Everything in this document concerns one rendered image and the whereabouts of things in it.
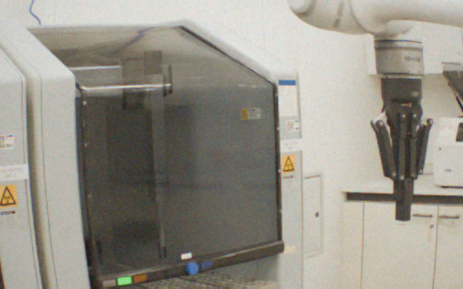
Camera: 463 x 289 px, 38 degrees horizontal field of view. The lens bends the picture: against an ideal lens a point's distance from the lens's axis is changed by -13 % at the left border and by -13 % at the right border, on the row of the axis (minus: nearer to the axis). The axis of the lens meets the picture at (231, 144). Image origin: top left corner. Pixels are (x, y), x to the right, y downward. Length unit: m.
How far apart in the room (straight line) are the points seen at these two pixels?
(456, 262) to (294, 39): 1.45
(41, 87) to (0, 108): 0.12
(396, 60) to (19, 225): 0.82
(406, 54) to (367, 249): 2.90
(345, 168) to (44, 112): 2.75
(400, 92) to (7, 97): 0.77
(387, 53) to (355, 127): 2.99
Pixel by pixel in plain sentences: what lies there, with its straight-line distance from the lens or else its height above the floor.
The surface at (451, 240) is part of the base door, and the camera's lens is 3.70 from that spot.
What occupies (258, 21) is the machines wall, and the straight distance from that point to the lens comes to 3.59.
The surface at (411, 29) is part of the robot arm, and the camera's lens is 1.18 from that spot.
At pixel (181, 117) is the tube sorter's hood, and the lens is 1.73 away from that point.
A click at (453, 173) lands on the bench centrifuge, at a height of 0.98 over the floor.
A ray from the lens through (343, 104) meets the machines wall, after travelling 4.06.
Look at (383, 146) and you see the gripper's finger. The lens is 1.18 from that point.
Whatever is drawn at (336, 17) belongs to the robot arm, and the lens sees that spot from 1.04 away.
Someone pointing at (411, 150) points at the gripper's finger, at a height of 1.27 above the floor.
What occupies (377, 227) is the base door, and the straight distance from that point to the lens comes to 3.95.
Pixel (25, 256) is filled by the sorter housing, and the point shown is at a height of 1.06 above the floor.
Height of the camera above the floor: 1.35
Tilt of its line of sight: 3 degrees down
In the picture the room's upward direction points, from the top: 2 degrees counter-clockwise
